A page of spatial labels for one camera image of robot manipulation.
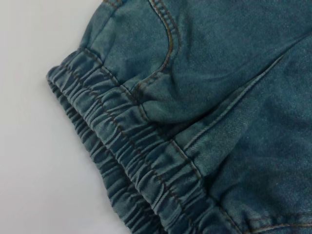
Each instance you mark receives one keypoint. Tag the blue denim shorts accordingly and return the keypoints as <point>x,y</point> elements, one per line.
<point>207,109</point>

